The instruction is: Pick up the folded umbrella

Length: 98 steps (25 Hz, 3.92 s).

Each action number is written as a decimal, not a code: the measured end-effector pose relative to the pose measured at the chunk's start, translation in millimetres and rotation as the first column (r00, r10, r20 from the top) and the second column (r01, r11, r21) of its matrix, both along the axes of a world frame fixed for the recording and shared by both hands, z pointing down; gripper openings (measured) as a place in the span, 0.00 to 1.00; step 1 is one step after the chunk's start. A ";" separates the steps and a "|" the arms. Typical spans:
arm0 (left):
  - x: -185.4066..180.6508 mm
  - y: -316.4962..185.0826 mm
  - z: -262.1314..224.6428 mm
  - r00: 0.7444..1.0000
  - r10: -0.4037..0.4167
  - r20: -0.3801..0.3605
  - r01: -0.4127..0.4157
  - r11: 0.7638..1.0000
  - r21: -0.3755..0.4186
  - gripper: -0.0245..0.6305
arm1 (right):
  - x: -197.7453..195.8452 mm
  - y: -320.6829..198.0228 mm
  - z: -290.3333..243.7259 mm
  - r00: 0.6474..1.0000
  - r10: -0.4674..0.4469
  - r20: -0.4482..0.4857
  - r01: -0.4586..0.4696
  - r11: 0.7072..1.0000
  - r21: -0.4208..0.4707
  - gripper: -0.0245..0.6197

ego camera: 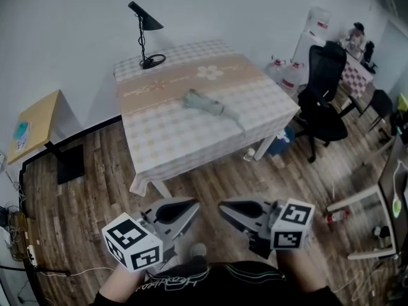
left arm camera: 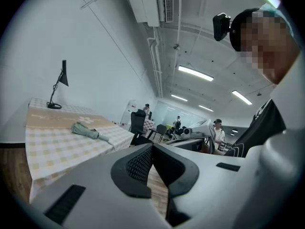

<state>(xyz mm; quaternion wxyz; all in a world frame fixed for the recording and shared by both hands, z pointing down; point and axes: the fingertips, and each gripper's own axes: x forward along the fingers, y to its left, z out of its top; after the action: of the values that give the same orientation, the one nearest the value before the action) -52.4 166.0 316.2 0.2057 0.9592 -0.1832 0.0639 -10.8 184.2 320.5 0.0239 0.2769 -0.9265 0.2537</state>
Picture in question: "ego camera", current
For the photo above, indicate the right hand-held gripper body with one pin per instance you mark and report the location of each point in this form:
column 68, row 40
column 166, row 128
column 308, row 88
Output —
column 291, row 225

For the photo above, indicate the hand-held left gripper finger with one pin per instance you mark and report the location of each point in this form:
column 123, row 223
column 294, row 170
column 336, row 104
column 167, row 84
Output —
column 181, row 225
column 165, row 221

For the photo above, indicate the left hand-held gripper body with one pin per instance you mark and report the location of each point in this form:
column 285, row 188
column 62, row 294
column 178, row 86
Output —
column 134, row 241

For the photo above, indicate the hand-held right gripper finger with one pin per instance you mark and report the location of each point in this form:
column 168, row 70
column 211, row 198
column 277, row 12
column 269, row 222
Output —
column 266, row 210
column 252, row 225

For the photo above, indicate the person's left forearm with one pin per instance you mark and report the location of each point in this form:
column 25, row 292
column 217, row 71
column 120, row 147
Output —
column 127, row 277

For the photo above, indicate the person's right forearm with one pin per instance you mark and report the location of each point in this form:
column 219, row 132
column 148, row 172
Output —
column 296, row 269

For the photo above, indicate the person's grey shoe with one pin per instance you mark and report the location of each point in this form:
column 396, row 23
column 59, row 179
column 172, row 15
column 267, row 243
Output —
column 198, row 250

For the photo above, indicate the red and white bottle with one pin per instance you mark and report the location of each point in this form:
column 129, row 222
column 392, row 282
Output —
column 338, row 217

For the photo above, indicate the person's black printed shirt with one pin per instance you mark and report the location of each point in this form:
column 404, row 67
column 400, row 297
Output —
column 223, row 285

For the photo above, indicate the blue bin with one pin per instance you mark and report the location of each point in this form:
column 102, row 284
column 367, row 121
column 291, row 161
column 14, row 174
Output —
column 282, row 142

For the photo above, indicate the table with checkered tablecloth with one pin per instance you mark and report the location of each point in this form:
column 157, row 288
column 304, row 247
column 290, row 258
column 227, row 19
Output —
column 178, row 135

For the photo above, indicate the white power strip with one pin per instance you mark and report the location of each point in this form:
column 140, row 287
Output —
column 32, row 255

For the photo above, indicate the white and green gooseneck lamp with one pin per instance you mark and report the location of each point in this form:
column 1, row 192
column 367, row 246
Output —
column 396, row 206

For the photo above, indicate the dark desk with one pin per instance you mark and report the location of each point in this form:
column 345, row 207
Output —
column 390, row 177

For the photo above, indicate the black office chair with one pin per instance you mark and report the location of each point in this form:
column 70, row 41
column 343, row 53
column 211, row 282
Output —
column 325, row 116

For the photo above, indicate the brown cardboard box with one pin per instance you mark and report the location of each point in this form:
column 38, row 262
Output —
column 19, row 234

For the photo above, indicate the clear water jug red label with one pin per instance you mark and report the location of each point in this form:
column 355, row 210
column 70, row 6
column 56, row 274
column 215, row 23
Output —
column 275, row 70
column 291, row 80

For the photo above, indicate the black stool chair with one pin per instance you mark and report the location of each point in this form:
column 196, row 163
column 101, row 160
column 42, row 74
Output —
column 381, row 102

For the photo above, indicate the wooden side table black base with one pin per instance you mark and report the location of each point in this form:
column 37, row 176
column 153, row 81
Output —
column 38, row 123

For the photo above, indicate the teal and white paper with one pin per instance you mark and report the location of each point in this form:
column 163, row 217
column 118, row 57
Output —
column 21, row 134

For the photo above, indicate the white water dispenser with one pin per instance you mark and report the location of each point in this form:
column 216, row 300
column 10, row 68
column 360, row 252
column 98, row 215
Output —
column 304, row 51

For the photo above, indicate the small black swivel chair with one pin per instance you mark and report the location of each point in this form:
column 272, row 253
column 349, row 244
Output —
column 369, row 53

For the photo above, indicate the large water jug on dispenser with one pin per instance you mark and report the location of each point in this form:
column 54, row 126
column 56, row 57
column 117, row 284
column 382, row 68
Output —
column 318, row 21

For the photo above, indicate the black desk lamp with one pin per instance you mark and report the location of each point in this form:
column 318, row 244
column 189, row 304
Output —
column 150, row 22

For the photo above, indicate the white frame side table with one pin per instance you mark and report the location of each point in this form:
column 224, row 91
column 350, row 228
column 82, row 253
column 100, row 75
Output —
column 354, row 199

